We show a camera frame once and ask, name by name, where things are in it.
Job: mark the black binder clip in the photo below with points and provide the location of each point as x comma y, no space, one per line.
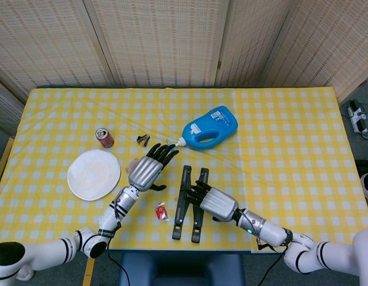
142,140

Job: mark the robot left five-finger hand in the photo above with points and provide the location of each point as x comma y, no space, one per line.
145,172

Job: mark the black folding laptop stand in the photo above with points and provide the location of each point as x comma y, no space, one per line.
179,208

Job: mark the blue pump detergent bottle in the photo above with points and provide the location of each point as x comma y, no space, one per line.
219,125

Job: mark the yellow checkered tablecloth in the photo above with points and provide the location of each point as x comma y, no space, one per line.
291,143

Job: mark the white power strip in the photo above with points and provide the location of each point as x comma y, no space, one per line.
355,117

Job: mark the blue chair seat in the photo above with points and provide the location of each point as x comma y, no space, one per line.
181,271

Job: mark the robot right five-finger hand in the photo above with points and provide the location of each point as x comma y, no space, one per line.
219,204

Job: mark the red soda can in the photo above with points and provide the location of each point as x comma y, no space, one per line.
106,140

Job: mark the red snack packet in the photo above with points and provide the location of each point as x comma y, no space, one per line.
161,212

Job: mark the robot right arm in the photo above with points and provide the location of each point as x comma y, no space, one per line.
270,229

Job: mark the white paper plate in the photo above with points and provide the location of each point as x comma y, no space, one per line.
93,174

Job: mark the brass screen hinge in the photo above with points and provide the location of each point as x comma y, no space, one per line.
219,65

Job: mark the woven folding screen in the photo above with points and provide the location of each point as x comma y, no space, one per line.
157,38

